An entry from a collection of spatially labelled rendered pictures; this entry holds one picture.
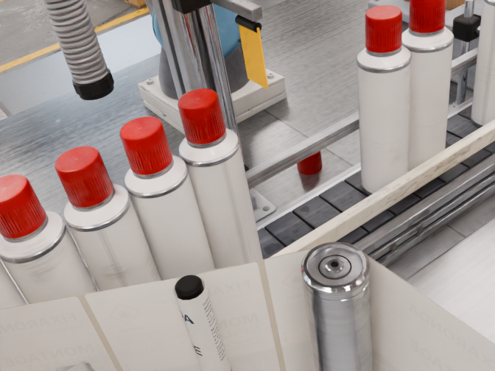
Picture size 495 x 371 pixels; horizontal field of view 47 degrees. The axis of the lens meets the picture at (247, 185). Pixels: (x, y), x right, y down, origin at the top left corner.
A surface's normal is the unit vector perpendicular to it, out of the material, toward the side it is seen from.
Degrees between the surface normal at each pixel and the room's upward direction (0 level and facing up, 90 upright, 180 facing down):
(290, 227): 0
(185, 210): 90
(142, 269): 90
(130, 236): 90
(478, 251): 0
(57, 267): 90
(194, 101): 3
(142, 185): 41
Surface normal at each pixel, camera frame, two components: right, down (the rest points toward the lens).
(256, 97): 0.58, 0.43
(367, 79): -0.70, 0.53
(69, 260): 0.91, 0.13
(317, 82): -0.15, -0.77
